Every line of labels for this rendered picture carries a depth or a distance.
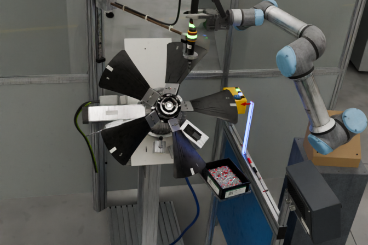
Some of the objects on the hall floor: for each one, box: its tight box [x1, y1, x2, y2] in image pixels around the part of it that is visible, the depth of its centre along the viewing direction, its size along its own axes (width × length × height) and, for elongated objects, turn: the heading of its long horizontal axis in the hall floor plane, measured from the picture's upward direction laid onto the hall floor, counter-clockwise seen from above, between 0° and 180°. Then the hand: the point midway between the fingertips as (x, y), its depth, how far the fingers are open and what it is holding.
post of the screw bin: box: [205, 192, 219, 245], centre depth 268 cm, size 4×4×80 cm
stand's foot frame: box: [107, 201, 184, 245], centre depth 305 cm, size 62×46×8 cm
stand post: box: [136, 166, 143, 226], centre depth 289 cm, size 4×9×115 cm, turn 95°
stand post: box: [141, 164, 161, 245], centre depth 276 cm, size 4×9×91 cm, turn 95°
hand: (187, 13), depth 208 cm, fingers closed on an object, 4 cm apart
